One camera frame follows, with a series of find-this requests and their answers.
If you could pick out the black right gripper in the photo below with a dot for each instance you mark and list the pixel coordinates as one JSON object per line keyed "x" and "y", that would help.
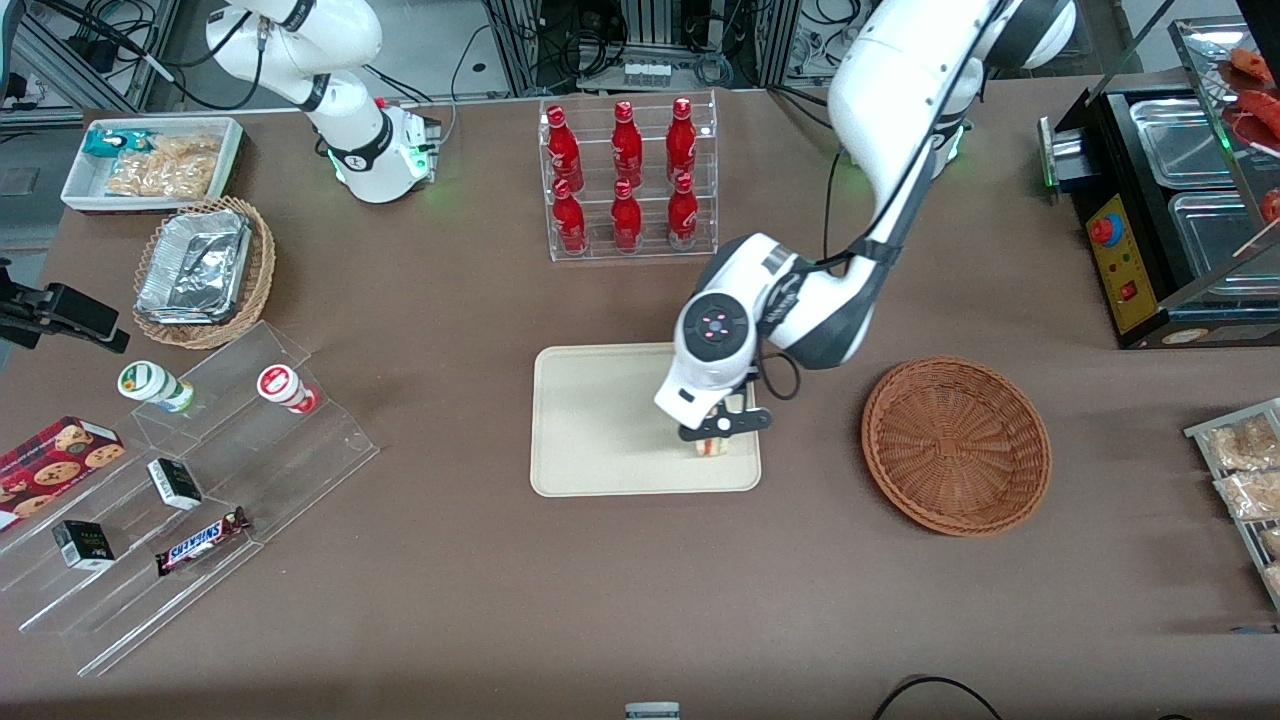
{"x": 32, "y": 305}

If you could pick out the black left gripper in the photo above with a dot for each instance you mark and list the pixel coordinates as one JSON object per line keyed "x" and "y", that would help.
{"x": 752, "y": 376}

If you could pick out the triangular sandwich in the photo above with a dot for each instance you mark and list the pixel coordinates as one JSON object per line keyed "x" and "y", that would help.
{"x": 711, "y": 448}

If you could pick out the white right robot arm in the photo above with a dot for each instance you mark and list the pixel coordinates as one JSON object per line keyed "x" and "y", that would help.
{"x": 300, "y": 40}

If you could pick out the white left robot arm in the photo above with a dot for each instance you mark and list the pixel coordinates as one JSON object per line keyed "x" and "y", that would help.
{"x": 890, "y": 90}

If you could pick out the beige plastic tray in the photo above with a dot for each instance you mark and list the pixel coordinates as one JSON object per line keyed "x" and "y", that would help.
{"x": 600, "y": 420}

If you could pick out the oval light wicker basket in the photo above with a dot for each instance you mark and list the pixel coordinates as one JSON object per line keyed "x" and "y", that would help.
{"x": 262, "y": 270}

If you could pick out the round brown wicker basket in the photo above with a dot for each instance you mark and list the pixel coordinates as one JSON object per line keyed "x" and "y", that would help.
{"x": 955, "y": 445}

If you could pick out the tray of packaged snacks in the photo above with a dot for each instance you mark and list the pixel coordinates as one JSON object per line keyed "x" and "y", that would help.
{"x": 1200, "y": 432}

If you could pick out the green lidded yogurt cup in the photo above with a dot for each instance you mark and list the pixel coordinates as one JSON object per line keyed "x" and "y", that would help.
{"x": 150, "y": 383}

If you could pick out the aluminium foil containers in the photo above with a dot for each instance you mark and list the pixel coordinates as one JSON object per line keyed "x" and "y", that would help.
{"x": 195, "y": 265}

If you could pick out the white rectangular bin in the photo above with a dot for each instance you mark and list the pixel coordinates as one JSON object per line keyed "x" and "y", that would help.
{"x": 80, "y": 190}

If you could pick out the red cookie box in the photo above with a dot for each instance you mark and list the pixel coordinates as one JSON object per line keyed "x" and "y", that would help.
{"x": 50, "y": 465}

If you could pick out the clear bag of crackers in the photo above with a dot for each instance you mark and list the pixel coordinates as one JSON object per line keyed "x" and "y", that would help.
{"x": 165, "y": 168}

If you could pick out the small black box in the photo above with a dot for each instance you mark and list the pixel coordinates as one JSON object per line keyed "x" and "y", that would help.
{"x": 83, "y": 545}
{"x": 175, "y": 483}

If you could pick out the teal snack packet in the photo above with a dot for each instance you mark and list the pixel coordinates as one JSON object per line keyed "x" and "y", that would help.
{"x": 110, "y": 143}

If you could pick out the red cola bottle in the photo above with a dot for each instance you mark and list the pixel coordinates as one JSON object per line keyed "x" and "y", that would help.
{"x": 626, "y": 220}
{"x": 563, "y": 150}
{"x": 627, "y": 145}
{"x": 683, "y": 216}
{"x": 568, "y": 222}
{"x": 681, "y": 142}

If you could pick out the red lidded yogurt cup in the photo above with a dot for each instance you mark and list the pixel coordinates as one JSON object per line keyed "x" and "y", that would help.
{"x": 282, "y": 386}

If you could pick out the clear acrylic bottle rack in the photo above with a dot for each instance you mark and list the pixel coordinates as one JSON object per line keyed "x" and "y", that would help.
{"x": 598, "y": 250}

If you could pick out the snickers chocolate bar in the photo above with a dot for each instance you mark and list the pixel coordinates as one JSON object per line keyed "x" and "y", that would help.
{"x": 203, "y": 540}

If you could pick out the clear acrylic tiered stand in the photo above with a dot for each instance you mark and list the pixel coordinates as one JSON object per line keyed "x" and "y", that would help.
{"x": 300, "y": 470}

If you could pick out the black power adapter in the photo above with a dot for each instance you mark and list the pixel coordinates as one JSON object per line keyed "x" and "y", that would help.
{"x": 92, "y": 52}

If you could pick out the small grey device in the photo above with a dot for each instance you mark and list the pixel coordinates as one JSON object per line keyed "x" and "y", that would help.
{"x": 652, "y": 711}

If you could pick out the white terminal block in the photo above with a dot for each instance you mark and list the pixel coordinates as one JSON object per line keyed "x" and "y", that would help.
{"x": 647, "y": 72}

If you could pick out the black food warmer machine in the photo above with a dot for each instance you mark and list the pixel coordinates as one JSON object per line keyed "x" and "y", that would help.
{"x": 1120, "y": 270}

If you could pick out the steel food pan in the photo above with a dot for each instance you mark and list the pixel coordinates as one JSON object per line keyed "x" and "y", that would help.
{"x": 1180, "y": 140}
{"x": 1215, "y": 245}

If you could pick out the clear bag of snacks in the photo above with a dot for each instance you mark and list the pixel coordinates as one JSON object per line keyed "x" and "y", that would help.
{"x": 1245, "y": 443}
{"x": 1274, "y": 580}
{"x": 1272, "y": 540}
{"x": 1252, "y": 495}

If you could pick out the red sausage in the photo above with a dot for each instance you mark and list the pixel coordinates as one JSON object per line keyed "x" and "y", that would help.
{"x": 1258, "y": 115}

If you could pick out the aluminium frame rack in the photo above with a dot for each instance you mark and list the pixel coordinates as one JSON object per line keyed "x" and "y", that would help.
{"x": 520, "y": 45}

